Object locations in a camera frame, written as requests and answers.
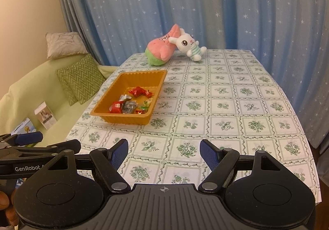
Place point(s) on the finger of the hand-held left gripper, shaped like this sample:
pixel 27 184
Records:
pixel 28 138
pixel 51 147

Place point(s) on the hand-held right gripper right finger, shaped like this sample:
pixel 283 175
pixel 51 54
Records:
pixel 209 153

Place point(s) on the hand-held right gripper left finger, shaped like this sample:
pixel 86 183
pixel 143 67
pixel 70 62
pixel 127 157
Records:
pixel 119 153

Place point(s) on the small red snack packet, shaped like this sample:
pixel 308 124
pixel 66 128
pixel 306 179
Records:
pixel 138 111

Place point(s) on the red snack packet white label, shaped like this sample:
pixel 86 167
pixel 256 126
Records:
pixel 117 106

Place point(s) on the grey clear snack packet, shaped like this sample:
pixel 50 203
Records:
pixel 128 107

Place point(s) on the yellow green candy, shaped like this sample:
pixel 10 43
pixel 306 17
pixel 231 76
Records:
pixel 146 104

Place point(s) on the plain red snack packet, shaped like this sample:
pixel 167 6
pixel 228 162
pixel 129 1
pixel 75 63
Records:
pixel 136 91

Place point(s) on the red twisted candy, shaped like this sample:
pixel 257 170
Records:
pixel 148 93

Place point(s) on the orange plastic tray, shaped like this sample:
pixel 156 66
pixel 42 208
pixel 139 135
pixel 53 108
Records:
pixel 133 81

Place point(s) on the person's left hand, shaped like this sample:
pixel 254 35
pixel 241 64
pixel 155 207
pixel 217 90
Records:
pixel 6 201

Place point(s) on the white picture box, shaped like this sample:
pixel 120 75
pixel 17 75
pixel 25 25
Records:
pixel 45 115

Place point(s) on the light green sofa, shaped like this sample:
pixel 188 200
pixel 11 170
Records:
pixel 30 86

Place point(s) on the green zigzag cushion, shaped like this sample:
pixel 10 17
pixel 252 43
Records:
pixel 84 78
pixel 63 83

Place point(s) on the beige cushion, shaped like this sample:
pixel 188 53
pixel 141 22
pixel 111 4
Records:
pixel 65 43

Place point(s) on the pink starfish plush toy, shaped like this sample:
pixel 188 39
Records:
pixel 160 49

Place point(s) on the white bunny plush toy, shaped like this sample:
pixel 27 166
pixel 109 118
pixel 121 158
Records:
pixel 186 41

